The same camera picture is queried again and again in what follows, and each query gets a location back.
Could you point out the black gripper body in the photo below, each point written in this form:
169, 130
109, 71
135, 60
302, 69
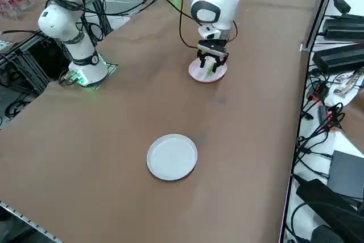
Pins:
213, 48

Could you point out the green marker with clear cap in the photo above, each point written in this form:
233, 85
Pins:
209, 70

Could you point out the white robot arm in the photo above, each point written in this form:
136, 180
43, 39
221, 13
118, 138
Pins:
65, 24

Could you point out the white plate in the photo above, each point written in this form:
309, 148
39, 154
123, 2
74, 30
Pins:
196, 73

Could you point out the pale blue plate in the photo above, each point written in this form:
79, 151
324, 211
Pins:
170, 157

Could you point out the orange and black device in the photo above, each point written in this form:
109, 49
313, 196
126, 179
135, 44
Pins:
331, 117
320, 92

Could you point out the ribbed black power adapter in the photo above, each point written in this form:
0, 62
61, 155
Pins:
338, 56
344, 28

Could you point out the printed paper packets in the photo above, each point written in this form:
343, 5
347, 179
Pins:
348, 82

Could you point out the green circuit board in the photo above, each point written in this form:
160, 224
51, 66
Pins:
69, 77

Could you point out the small black charger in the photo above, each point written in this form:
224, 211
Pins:
342, 5

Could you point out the dark grey flat box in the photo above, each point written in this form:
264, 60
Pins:
349, 174

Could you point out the clear acrylic shelf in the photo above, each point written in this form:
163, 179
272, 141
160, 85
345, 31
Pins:
17, 9

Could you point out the large black device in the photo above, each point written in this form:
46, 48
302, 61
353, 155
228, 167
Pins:
341, 226

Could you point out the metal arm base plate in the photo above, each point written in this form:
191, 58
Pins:
112, 68

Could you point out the aluminium camera mount post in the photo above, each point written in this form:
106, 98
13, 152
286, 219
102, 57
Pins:
320, 9

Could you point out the black table frame struts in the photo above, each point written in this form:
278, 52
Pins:
31, 69

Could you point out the aluminium edge rail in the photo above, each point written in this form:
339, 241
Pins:
25, 218

